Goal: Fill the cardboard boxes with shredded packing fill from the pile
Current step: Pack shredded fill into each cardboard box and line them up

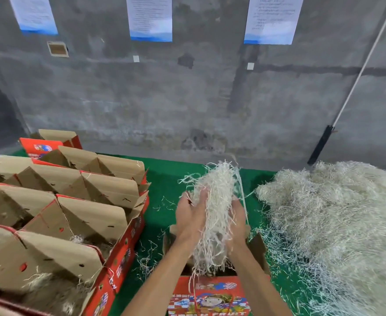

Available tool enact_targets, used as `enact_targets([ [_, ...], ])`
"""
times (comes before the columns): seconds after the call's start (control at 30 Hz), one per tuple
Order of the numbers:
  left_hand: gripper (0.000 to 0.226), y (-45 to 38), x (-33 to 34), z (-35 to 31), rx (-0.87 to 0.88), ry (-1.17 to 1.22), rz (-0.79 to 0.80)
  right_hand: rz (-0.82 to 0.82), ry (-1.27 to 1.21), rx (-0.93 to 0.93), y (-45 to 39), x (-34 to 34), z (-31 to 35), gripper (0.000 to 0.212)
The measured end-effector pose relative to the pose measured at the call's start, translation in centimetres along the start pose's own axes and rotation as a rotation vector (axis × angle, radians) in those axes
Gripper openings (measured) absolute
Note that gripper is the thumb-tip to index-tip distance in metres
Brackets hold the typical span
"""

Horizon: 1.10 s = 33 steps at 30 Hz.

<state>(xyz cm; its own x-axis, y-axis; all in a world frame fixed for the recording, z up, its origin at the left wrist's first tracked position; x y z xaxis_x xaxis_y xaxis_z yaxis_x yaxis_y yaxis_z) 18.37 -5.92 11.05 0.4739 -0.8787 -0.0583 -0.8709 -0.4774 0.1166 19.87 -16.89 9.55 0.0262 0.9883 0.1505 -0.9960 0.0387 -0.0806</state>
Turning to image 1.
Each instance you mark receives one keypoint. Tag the white pole with black grip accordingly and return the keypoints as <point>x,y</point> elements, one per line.
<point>319,144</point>

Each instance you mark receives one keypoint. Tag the person's left hand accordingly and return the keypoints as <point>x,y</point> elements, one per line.
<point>190,220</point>

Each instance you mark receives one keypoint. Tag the yellow framed wall plate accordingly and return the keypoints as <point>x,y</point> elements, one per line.
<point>57,49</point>

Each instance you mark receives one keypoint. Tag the person's right forearm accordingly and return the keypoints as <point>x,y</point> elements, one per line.
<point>262,289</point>

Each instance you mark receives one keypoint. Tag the pile of shredded paper filler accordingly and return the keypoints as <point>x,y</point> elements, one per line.
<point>338,220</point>

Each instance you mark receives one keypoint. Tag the handful of shredded paper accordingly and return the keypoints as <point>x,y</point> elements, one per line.
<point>48,289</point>
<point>216,200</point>
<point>78,239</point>

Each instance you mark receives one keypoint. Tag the person's left forearm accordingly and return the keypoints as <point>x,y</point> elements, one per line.
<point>160,283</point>

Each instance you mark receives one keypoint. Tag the person's right hand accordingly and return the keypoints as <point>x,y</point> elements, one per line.
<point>239,228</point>

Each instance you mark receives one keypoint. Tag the group of red fruit boxes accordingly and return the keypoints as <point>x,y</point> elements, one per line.
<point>58,136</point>

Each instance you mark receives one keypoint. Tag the white and blue wall poster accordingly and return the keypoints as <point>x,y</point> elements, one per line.
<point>34,13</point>
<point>273,17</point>
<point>149,16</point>

